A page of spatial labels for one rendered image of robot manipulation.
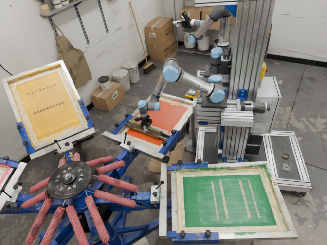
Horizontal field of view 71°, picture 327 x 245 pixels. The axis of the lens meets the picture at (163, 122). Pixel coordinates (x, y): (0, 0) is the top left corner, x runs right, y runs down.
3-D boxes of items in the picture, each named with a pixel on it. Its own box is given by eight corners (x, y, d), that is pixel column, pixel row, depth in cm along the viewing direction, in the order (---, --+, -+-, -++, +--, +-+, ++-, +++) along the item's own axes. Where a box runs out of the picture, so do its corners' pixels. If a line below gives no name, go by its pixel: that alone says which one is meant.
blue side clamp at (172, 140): (175, 133, 224) (174, 129, 219) (179, 135, 222) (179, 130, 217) (159, 155, 206) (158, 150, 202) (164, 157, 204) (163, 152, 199)
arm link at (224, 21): (213, 57, 241) (215, 1, 204) (220, 51, 249) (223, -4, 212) (224, 60, 235) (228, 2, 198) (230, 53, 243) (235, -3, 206)
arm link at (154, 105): (160, 97, 203) (148, 97, 204) (159, 105, 195) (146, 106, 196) (161, 104, 208) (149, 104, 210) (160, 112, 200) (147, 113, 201)
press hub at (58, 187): (115, 222, 262) (69, 145, 171) (142, 239, 245) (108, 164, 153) (91, 255, 239) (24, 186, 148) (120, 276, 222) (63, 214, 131)
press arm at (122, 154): (128, 148, 210) (126, 144, 207) (133, 150, 208) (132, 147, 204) (116, 162, 200) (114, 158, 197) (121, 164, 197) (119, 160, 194)
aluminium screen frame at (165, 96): (154, 93, 276) (154, 90, 273) (199, 105, 250) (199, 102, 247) (113, 136, 229) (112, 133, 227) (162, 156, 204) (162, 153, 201)
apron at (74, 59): (90, 77, 403) (67, 15, 332) (93, 78, 400) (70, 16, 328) (67, 94, 372) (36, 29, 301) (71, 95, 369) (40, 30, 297)
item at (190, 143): (190, 138, 343) (188, 85, 278) (204, 143, 334) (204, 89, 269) (183, 148, 330) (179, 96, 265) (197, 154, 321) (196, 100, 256)
